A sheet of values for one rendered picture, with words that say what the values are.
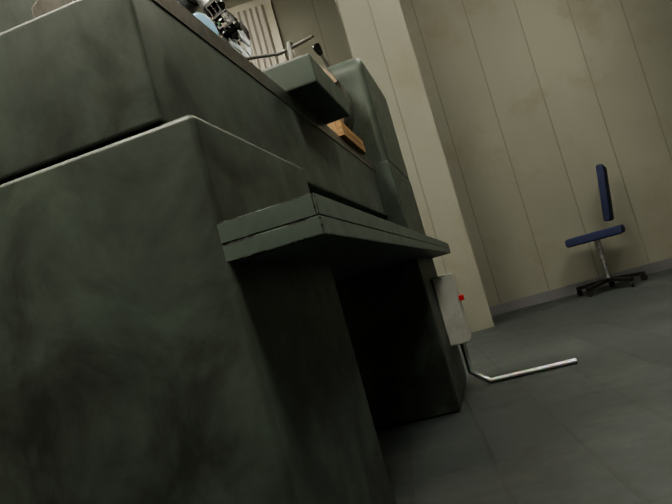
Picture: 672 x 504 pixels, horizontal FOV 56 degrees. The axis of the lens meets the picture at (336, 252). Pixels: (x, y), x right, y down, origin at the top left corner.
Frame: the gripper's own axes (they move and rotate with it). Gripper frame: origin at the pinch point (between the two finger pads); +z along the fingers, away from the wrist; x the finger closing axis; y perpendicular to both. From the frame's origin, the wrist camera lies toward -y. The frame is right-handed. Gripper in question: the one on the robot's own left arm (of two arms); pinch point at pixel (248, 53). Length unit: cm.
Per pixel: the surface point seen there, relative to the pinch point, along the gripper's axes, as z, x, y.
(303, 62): 51, 17, 83
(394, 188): 65, 12, -11
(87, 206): 73, -7, 139
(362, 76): 26.8, 25.8, -12.0
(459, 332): 118, -1, -38
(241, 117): 65, 7, 114
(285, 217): 87, 10, 139
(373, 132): 44.9, 17.5, -11.4
